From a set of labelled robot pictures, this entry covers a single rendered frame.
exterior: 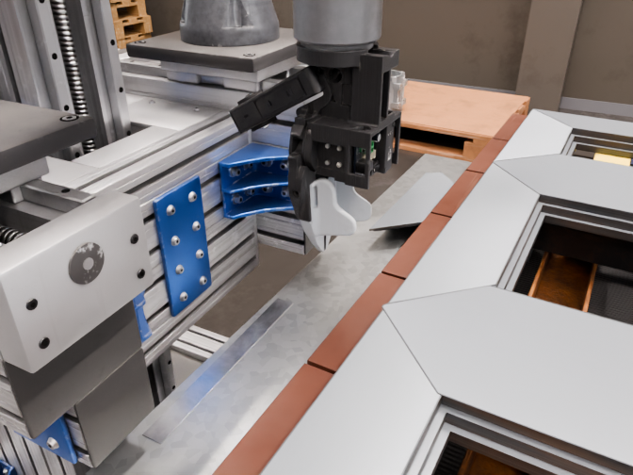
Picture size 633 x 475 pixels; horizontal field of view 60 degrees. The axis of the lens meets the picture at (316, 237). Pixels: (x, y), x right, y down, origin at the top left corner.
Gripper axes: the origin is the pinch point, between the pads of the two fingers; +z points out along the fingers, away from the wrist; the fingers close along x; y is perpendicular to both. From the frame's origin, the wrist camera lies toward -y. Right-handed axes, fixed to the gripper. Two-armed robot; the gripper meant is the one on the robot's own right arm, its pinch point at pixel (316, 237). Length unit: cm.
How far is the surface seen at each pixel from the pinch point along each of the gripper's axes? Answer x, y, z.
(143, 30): 337, -368, 59
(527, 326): 2.9, 22.0, 5.3
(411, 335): -4.0, 12.7, 5.3
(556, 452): -10.0, 27.0, 6.6
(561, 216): 34.2, 21.2, 7.8
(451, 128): 255, -56, 74
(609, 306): 58, 32, 36
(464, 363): -5.2, 18.2, 5.3
